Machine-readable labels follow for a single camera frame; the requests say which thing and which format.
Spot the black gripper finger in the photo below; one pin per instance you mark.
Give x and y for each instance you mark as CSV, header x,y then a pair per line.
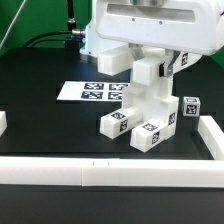
x,y
166,68
136,51

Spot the white chair seat plate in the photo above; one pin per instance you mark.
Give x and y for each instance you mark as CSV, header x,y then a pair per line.
x,y
155,102

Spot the white chair backrest frame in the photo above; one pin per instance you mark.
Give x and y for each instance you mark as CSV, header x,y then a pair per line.
x,y
144,71

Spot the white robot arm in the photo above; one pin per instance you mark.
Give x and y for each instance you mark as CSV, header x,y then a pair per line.
x,y
192,26

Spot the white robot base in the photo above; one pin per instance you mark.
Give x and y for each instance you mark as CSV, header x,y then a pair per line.
x,y
91,42

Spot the white marker base plate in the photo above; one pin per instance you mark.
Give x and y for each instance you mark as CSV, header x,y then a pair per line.
x,y
91,91

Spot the white fence right wall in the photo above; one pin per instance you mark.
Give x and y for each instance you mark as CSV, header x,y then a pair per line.
x,y
213,136

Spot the white fence wall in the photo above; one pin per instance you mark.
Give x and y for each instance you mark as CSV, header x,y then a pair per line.
x,y
111,172
213,136
3,122

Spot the white fence left wall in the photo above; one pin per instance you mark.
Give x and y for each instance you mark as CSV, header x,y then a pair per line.
x,y
3,122

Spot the white fence front wall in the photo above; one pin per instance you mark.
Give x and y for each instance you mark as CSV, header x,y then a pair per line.
x,y
111,172

